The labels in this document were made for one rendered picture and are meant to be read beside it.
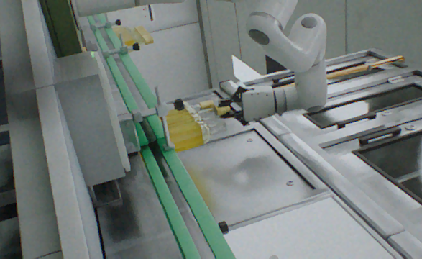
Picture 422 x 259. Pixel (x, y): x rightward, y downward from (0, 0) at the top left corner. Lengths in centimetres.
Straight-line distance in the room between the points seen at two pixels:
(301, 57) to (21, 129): 62
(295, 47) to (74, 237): 66
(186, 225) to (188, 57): 669
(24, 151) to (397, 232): 80
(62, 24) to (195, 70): 653
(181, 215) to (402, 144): 84
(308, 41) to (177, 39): 635
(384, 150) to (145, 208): 83
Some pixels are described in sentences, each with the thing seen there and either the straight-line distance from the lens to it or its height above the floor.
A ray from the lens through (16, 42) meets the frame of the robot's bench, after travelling 106.
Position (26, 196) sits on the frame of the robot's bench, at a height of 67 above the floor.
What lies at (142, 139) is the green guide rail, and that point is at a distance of 119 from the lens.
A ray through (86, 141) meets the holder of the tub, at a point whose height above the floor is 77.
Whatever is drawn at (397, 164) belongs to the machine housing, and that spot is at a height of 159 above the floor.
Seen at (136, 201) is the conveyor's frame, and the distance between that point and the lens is 97.
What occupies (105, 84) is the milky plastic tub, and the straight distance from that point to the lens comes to 87.
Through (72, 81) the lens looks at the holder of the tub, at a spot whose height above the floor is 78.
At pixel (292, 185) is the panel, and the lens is 127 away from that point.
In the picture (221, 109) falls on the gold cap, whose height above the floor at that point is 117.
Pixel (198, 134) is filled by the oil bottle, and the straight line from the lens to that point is 127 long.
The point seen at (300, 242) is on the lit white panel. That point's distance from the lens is 108.
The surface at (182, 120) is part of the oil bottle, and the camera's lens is 134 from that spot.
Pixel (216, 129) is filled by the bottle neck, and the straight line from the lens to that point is 130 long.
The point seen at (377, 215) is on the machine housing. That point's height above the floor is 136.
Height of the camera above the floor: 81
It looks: 13 degrees up
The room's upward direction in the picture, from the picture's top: 75 degrees clockwise
